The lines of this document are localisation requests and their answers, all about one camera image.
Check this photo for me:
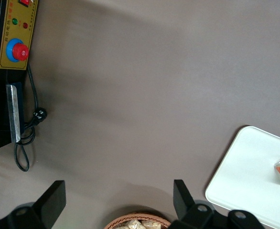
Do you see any clear-wrapped oat snack pack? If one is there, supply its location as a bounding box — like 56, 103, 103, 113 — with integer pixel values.
116, 219, 143, 229
141, 219, 164, 229

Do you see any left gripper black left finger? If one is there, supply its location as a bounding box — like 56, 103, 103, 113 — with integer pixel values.
0, 180, 67, 229

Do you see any black machine yellow control panel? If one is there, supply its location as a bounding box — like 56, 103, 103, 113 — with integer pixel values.
0, 0, 39, 153

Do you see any black power cable with plug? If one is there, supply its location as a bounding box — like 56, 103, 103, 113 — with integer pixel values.
13, 64, 48, 172

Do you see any round brown wicker basket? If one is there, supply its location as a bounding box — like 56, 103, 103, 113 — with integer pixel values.
103, 212, 172, 229

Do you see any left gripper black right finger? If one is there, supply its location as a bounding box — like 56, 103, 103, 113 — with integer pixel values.
170, 179, 266, 229

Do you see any beige rectangular tray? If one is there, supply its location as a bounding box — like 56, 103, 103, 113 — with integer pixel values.
205, 125, 280, 229

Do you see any brown table cover sheet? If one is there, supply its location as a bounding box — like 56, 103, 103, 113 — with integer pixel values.
0, 0, 280, 229

